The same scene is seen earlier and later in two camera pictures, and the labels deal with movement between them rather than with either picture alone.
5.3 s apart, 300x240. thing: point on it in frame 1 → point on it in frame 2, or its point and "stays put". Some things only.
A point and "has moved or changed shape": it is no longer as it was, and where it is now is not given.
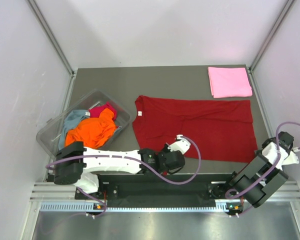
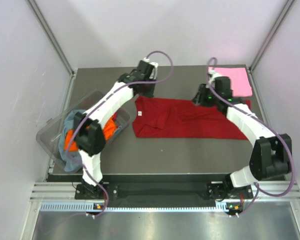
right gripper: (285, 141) → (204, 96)
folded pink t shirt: (229, 82) stays put
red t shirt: (223, 128) has moved or changed shape
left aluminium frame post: (52, 37) stays put
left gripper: (165, 149) → (148, 94)
